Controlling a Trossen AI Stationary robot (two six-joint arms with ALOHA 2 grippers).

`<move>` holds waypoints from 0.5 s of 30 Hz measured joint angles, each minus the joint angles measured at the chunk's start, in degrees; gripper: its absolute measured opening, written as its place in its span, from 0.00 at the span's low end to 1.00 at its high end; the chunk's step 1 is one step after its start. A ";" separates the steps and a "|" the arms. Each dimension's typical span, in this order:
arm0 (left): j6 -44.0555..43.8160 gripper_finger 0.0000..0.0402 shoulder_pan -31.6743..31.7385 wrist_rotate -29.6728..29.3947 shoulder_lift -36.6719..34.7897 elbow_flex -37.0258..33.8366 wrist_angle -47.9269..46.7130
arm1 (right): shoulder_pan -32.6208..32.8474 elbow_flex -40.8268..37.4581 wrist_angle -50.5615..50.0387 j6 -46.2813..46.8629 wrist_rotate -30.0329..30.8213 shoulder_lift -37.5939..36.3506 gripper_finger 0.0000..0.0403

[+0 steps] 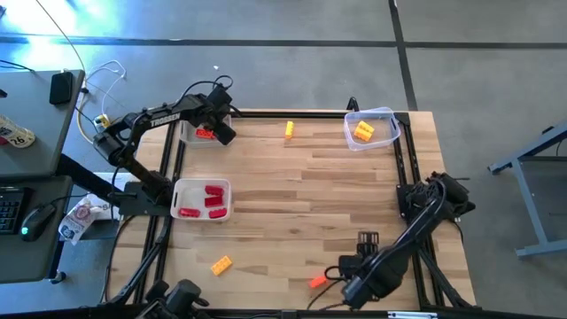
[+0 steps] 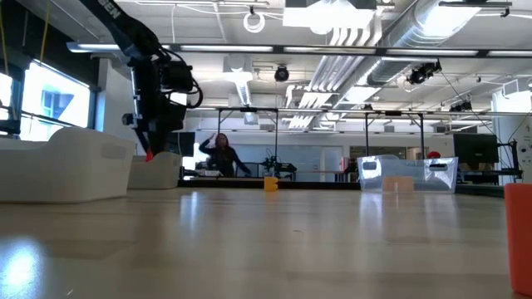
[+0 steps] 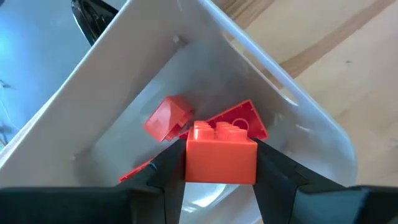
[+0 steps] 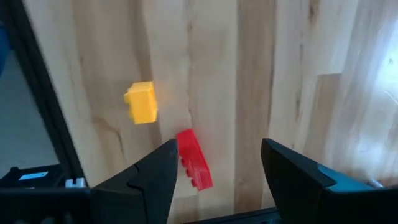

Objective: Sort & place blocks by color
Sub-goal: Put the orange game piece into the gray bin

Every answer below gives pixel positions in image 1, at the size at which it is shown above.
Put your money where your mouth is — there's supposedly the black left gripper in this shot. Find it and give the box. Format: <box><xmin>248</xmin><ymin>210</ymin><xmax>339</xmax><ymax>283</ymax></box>
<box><xmin>188</xmin><ymin>86</ymin><xmax>238</xmax><ymax>147</ymax></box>

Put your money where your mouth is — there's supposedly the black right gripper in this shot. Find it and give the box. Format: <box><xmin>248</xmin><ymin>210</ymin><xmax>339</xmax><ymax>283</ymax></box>
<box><xmin>338</xmin><ymin>230</ymin><xmax>381</xmax><ymax>281</ymax></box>

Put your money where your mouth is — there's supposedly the grey storage bin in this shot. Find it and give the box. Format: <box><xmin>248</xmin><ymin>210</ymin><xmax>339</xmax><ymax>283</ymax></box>
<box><xmin>178</xmin><ymin>107</ymin><xmax>233</xmax><ymax>149</ymax></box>

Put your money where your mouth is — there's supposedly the white storage bin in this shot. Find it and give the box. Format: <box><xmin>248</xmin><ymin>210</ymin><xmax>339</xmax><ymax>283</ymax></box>
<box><xmin>170</xmin><ymin>177</ymin><xmax>233</xmax><ymax>222</ymax></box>

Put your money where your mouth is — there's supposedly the clear plastic bin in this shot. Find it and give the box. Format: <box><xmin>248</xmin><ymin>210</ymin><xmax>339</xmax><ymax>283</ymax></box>
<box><xmin>343</xmin><ymin>105</ymin><xmax>402</xmax><ymax>152</ymax></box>

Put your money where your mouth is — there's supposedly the white plastic bag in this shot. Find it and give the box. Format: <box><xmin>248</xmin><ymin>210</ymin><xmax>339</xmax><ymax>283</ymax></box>
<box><xmin>86</xmin><ymin>171</ymin><xmax>128</xmax><ymax>222</ymax></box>

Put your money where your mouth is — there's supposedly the black phone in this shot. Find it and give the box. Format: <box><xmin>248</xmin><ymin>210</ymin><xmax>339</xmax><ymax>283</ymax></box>
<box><xmin>49</xmin><ymin>71</ymin><xmax>75</xmax><ymax>106</ymax></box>

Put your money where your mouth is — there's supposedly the white printed snack bag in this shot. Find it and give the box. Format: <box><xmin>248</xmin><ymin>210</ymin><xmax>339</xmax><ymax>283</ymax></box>
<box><xmin>58</xmin><ymin>197</ymin><xmax>104</xmax><ymax>246</ymax></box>

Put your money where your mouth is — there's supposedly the grey desk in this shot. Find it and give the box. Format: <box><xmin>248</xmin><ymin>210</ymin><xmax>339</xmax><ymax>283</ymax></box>
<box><xmin>0</xmin><ymin>69</ymin><xmax>86</xmax><ymax>178</ymax></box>
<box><xmin>0</xmin><ymin>175</ymin><xmax>74</xmax><ymax>284</ymax></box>

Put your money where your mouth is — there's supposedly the cream numbered tag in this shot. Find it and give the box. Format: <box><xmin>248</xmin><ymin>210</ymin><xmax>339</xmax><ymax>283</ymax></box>
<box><xmin>0</xmin><ymin>113</ymin><xmax>36</xmax><ymax>149</ymax></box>

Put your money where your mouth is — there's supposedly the black computer mouse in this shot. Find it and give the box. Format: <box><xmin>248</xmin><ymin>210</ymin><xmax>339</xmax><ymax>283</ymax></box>
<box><xmin>19</xmin><ymin>202</ymin><xmax>58</xmax><ymax>243</ymax></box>

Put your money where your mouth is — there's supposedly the black backlit keyboard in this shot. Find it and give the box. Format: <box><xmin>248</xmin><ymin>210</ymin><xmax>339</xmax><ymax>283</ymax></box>
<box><xmin>0</xmin><ymin>185</ymin><xmax>31</xmax><ymax>236</ymax></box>

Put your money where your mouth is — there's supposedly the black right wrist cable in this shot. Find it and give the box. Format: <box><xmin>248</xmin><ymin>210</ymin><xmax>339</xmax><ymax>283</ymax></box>
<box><xmin>307</xmin><ymin>264</ymin><xmax>351</xmax><ymax>311</ymax></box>

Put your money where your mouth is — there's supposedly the silver bracket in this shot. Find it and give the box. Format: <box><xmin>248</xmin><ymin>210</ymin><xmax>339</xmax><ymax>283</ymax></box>
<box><xmin>387</xmin><ymin>311</ymin><xmax>439</xmax><ymax>319</ymax></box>

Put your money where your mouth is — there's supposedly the black aluminium rig frame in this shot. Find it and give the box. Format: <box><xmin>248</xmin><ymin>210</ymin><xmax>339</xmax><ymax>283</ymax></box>
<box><xmin>99</xmin><ymin>108</ymin><xmax>478</xmax><ymax>319</ymax></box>

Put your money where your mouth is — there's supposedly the white cable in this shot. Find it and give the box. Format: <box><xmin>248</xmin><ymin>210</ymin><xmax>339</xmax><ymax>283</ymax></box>
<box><xmin>83</xmin><ymin>59</ymin><xmax>128</xmax><ymax>116</ymax></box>

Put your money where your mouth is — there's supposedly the yellow cable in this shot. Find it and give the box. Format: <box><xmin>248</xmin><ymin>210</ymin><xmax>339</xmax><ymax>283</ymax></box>
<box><xmin>75</xmin><ymin>90</ymin><xmax>97</xmax><ymax>143</ymax></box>

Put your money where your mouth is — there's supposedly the grey-blue table frame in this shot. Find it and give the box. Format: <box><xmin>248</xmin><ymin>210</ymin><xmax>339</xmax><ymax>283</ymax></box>
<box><xmin>486</xmin><ymin>123</ymin><xmax>567</xmax><ymax>261</ymax></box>

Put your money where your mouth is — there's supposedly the thin grey cable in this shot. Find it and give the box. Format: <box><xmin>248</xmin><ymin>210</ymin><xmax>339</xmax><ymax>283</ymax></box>
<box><xmin>34</xmin><ymin>0</ymin><xmax>88</xmax><ymax>74</ymax></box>

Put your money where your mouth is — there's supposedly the black cable under table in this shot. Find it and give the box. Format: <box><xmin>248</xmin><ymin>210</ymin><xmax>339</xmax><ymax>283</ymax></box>
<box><xmin>99</xmin><ymin>214</ymin><xmax>129</xmax><ymax>307</ymax></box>

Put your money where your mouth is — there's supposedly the black floor cable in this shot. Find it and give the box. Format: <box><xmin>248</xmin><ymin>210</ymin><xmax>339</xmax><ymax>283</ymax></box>
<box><xmin>0</xmin><ymin>59</ymin><xmax>35</xmax><ymax>73</ymax></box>

